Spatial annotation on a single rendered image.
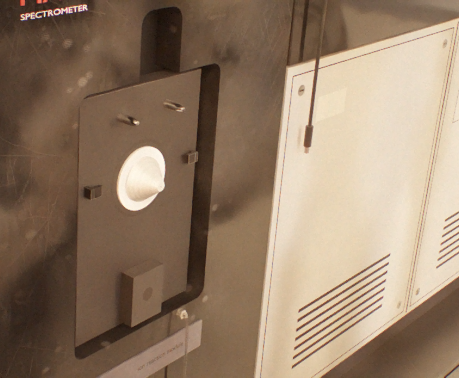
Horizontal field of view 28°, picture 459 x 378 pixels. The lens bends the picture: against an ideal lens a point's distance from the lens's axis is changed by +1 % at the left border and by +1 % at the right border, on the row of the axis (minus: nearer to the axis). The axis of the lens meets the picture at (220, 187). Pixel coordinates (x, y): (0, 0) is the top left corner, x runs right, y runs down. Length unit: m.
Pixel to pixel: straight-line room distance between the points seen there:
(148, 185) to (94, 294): 0.12
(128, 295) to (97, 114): 0.19
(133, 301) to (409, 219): 0.59
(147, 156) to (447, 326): 0.88
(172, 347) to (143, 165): 0.22
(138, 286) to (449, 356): 0.76
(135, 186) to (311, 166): 0.30
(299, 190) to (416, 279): 0.44
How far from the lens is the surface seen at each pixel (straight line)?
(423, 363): 1.52
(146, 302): 0.92
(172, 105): 0.85
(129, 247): 0.89
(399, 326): 1.58
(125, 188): 0.85
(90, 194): 0.81
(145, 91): 0.84
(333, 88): 1.08
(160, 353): 0.97
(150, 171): 0.85
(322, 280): 1.21
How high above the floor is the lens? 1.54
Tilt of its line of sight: 23 degrees down
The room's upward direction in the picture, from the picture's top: 5 degrees clockwise
